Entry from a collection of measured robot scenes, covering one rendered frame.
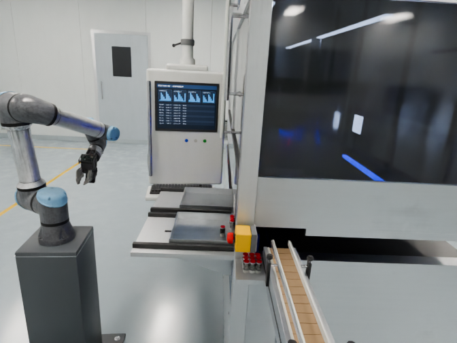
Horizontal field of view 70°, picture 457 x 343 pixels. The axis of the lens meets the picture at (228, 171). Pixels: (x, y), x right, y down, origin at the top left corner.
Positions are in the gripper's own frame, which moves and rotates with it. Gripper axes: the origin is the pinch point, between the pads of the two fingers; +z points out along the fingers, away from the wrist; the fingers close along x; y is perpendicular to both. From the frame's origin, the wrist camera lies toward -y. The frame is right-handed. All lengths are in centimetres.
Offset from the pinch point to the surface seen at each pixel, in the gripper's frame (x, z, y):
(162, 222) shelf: 39.7, 15.7, -4.4
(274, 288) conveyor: 78, 65, 24
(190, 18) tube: 41, -93, 59
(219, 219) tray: 66, 13, -2
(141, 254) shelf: 34, 40, 4
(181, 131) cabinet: 43, -63, -3
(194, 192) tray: 55, -19, -16
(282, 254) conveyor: 86, 46, 18
